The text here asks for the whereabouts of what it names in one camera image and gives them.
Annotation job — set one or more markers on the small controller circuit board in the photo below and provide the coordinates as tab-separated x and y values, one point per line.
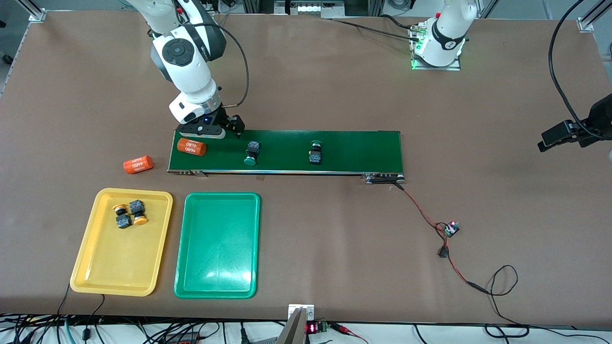
451	229

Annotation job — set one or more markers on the red clip lead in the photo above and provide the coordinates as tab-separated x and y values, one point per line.
344	328

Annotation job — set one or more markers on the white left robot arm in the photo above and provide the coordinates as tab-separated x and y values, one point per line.
447	33

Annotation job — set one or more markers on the small aluminium bracket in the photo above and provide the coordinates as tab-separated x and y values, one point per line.
308	313

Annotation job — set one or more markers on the yellow plastic tray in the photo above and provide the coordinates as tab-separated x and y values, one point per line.
122	258

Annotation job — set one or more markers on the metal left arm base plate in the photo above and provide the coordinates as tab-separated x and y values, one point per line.
432	68

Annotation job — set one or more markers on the aluminium corner profile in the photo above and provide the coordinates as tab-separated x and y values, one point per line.
585	24
33	12

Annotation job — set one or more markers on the grey metal bar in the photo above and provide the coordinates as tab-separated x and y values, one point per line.
291	332

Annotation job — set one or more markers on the yellow mushroom push button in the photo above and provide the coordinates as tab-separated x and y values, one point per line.
137	206
123	221

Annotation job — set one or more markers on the orange 4680 cylinder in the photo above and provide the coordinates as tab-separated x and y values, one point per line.
138	165
191	146

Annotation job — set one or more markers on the green conveyor belt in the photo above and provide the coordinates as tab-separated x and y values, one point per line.
358	153

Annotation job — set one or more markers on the green plastic tray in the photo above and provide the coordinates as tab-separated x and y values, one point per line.
217	239

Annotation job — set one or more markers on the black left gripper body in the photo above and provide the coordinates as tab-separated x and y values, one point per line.
598	117

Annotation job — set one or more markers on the red LED display module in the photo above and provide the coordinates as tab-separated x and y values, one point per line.
311	328

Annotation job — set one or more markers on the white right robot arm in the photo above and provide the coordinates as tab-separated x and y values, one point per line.
181	52

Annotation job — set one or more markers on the white device on frame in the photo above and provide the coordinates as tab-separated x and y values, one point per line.
311	7

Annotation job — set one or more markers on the green mushroom push button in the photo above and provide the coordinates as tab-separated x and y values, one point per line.
315	158
252	148

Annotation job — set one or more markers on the black inline switch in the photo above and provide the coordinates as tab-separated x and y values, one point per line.
443	252

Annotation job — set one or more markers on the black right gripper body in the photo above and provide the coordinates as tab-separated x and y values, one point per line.
224	117

